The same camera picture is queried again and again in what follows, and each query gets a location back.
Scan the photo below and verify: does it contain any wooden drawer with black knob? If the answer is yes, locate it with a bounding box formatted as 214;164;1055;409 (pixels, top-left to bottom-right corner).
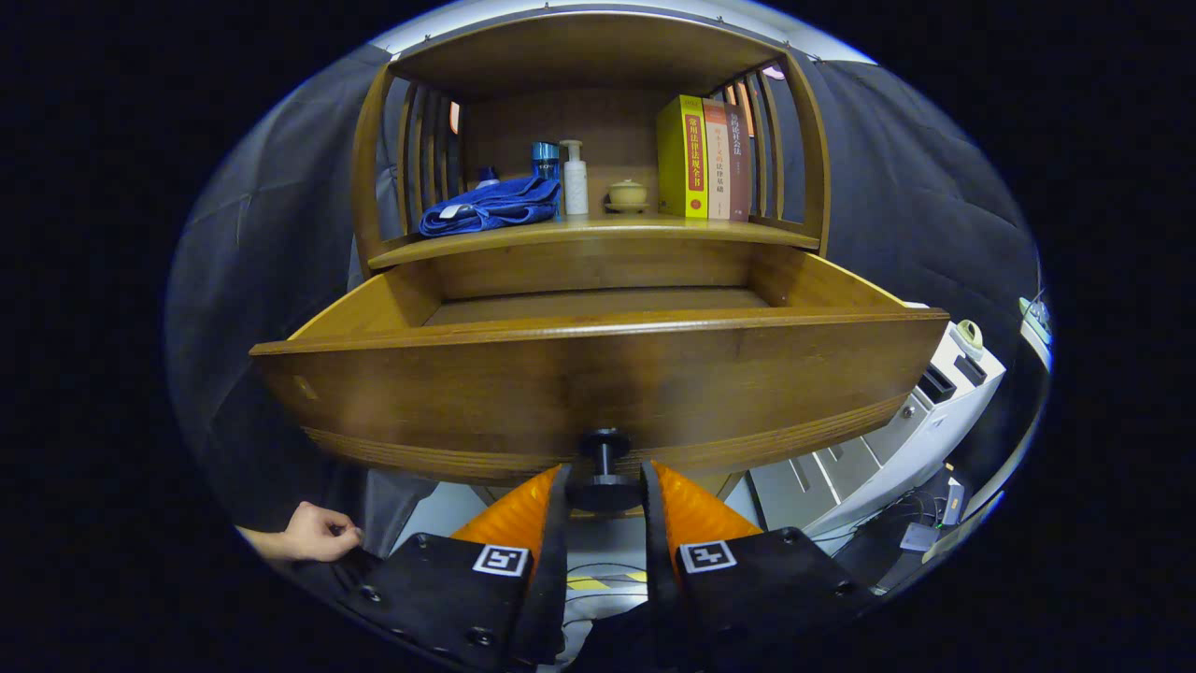
249;245;951;513

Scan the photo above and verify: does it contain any wooden countertop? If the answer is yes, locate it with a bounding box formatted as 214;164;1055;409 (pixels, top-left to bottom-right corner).
369;210;823;272

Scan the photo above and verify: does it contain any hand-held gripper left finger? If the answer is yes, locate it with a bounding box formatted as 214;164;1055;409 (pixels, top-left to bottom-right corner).
332;465;573;669

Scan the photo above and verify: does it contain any brown book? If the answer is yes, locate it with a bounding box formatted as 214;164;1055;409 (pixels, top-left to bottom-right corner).
724;101;753;222

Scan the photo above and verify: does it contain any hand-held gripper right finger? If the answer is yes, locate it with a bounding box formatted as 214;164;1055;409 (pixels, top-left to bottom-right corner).
640;460;879;669

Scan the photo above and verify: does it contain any thick yellow book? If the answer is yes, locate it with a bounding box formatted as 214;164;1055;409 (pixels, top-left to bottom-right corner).
656;94;709;221

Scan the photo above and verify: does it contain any white and green device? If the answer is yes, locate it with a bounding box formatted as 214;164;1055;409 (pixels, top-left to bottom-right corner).
1018;294;1055;361

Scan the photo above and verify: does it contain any orange and cream book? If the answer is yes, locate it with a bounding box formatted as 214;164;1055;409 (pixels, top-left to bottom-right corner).
701;98;731;222

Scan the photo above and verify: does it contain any white pump bottle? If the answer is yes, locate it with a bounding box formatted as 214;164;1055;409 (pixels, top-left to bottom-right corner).
559;139;590;217

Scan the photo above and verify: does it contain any blue folded towel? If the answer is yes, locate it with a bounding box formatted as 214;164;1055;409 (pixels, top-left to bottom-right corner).
419;176;562;237

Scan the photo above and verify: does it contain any wooden cabinet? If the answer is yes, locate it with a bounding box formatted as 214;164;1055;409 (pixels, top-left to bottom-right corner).
350;11;833;520

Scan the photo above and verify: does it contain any white side cabinet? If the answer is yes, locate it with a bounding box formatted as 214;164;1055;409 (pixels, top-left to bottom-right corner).
747;301;1007;538

